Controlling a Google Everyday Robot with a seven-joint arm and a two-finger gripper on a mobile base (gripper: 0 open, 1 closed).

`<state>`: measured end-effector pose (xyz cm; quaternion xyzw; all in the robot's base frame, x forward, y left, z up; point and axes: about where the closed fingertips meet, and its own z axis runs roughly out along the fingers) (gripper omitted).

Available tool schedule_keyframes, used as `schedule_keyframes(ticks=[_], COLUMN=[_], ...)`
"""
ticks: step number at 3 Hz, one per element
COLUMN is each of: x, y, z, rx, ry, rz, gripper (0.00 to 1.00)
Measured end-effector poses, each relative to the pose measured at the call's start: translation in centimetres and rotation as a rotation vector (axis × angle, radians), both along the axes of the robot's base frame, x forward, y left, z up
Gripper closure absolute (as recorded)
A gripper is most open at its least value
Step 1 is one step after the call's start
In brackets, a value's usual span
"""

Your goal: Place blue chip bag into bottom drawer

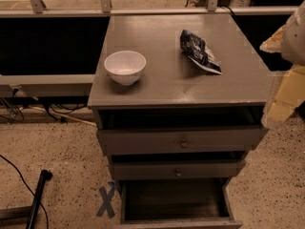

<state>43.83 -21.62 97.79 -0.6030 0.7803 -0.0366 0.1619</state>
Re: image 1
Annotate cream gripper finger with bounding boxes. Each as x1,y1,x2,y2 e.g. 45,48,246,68
259,27,284,53

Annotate blue chip bag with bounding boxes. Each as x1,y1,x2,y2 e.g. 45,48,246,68
180,30,222,75

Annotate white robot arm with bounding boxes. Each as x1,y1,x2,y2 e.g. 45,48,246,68
259,1,305,129

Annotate grey top drawer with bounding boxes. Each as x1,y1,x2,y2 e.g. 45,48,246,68
98,107,267,156

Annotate grey drawer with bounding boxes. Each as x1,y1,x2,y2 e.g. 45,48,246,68
113,178,242,229
111,152,246,180
98,107,267,156

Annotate grey drawer cabinet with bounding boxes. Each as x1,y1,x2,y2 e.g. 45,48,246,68
89,14,272,229

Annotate grey bottom drawer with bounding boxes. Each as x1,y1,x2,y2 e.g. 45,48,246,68
113,178,242,229

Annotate grey middle drawer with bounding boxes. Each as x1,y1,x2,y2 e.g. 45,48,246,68
111,152,246,180

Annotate white bowl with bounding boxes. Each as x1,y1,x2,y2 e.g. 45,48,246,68
104,51,146,86

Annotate blue tape cross mark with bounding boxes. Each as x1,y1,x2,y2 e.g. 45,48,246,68
96,181,116,219

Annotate black stand leg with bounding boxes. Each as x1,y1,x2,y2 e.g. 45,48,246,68
26,170,52,229

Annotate black cables under rail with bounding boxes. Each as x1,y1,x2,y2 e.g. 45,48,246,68
0,88,89,124

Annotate grey metal railing frame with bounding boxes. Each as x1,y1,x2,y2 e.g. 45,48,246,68
1,0,303,97

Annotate white cable on floor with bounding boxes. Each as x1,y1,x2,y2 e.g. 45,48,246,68
28,104,97,127

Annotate black floor cable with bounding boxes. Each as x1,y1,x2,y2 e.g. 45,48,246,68
0,154,50,229

